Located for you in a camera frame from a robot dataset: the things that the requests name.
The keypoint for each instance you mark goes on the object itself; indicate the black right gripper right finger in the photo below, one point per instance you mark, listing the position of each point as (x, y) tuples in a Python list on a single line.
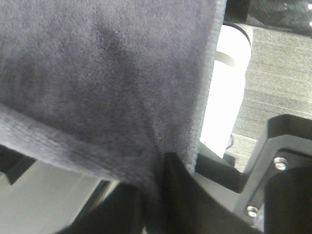
[(189, 209)]

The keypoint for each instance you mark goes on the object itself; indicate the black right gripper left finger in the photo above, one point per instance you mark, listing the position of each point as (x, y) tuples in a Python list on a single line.
[(119, 213)]

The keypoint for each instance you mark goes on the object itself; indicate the grey-blue towel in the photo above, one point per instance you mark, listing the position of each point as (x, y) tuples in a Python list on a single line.
[(107, 87)]

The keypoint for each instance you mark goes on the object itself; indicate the white robot torso column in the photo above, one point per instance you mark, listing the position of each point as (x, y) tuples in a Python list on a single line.
[(227, 87)]

